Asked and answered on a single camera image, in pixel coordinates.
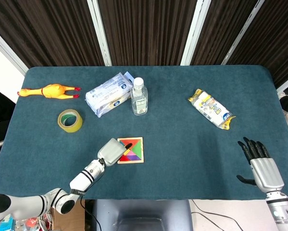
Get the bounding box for grey blue chair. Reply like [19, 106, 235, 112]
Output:
[90, 199, 194, 231]

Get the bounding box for white partition post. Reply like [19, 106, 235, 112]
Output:
[0, 24, 29, 76]
[221, 0, 266, 65]
[87, 0, 113, 67]
[180, 0, 212, 66]

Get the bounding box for red white cable bundle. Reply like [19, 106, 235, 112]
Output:
[38, 213, 54, 231]

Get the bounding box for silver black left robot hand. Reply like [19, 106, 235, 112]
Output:
[97, 138, 133, 167]

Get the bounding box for orange triangle tangram piece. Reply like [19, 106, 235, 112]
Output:
[119, 139, 141, 150]

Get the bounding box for green triangle tangram piece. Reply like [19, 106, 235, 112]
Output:
[131, 140, 142, 161]

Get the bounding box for clear packing tape roll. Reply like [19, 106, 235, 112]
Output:
[57, 109, 84, 133]

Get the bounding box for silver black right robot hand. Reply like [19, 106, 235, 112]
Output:
[237, 137, 285, 193]

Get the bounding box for teal felt table cover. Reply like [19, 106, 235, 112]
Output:
[0, 65, 288, 200]

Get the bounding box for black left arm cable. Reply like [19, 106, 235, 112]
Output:
[79, 199, 103, 231]

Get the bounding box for brown cardboard box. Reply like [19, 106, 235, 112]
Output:
[51, 199, 86, 231]

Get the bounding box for yellow snack package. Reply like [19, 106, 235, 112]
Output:
[188, 88, 237, 131]

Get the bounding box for colourful tangram puzzle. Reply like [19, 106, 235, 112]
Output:
[116, 137, 144, 165]

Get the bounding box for yellow rubber chicken toy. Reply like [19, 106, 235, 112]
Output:
[17, 83, 82, 100]

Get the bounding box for dark brown curtain panel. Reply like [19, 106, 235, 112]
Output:
[190, 0, 258, 65]
[227, 0, 288, 89]
[98, 0, 199, 67]
[0, 0, 105, 69]

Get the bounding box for white blue wet wipes pack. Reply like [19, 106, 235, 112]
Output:
[85, 71, 135, 118]

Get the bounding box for black floor cable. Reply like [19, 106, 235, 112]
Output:
[191, 199, 244, 231]

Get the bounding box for light blue paper box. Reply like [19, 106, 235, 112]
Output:
[0, 215, 15, 231]

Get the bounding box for clear sanitizer bottle white cap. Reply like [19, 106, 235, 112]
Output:
[130, 77, 149, 116]

